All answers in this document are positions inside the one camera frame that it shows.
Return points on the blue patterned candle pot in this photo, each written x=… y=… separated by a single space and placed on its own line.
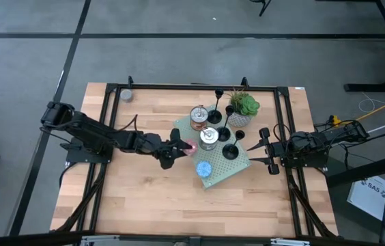
x=203 y=169

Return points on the green perforated metal shelf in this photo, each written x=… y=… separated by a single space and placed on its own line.
x=226 y=171

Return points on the red patterned candle pot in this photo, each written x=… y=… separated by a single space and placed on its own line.
x=193 y=150

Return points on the black front beam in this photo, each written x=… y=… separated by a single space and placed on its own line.
x=25 y=239

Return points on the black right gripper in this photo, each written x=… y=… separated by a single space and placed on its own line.
x=276 y=151

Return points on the black candle stick holder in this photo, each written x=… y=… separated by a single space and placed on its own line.
x=230 y=151
x=214 y=117
x=223 y=134

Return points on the white printed paper sign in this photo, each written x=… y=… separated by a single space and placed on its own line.
x=366 y=198

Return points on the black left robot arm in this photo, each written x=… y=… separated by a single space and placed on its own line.
x=90 y=131

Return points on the black metal stand frame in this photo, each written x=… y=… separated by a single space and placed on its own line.
x=366 y=87

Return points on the black aluminium table frame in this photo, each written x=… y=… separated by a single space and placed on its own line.
x=165 y=86

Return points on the black stand leg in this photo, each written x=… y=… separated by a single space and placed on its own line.
x=264 y=7

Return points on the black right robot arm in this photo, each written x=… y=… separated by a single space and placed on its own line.
x=301 y=147

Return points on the metal candle tin orange label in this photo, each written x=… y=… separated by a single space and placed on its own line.
x=199 y=114
x=209 y=136

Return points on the pale grey candle pot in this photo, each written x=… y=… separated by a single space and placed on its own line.
x=126 y=95

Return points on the black metal bar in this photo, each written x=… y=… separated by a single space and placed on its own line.
x=366 y=169

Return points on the succulent in triangle-patterned pot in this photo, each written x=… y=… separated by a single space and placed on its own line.
x=248 y=106

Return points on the silver clamp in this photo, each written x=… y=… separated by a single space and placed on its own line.
x=98 y=241
x=289 y=242

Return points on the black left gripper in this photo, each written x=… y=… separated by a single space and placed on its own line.
x=160 y=148

